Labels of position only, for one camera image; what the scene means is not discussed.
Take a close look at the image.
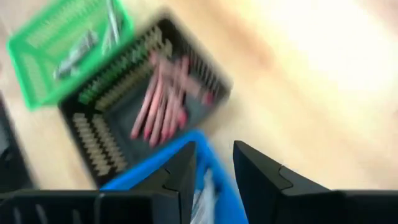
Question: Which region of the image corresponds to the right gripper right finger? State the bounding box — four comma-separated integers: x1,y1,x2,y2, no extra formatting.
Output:
233,140,330,224

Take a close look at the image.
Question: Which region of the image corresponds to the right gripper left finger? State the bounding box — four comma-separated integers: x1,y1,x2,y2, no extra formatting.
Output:
130,141,197,224

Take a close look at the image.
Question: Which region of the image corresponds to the grey crayon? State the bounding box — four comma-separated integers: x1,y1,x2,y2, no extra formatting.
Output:
190,169,219,224

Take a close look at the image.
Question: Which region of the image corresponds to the blue plastic basket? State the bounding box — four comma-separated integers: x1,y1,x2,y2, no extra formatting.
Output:
99,129,249,224

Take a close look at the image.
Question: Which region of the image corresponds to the magenta crayon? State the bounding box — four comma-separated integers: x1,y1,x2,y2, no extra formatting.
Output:
172,93,189,131
129,70,161,140
160,58,190,141

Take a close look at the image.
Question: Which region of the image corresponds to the pink crayon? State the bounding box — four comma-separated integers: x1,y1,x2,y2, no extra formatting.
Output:
149,88,175,147
150,54,215,106
142,77,167,141

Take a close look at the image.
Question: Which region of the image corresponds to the black plastic basket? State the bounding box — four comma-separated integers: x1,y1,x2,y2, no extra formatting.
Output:
58,17,233,187

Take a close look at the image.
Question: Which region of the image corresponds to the white crayon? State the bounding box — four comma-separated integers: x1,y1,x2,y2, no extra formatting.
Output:
53,29,100,79
101,0,121,54

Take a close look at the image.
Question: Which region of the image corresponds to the green plastic basket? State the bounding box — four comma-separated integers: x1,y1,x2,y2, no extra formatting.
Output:
6,0,135,111

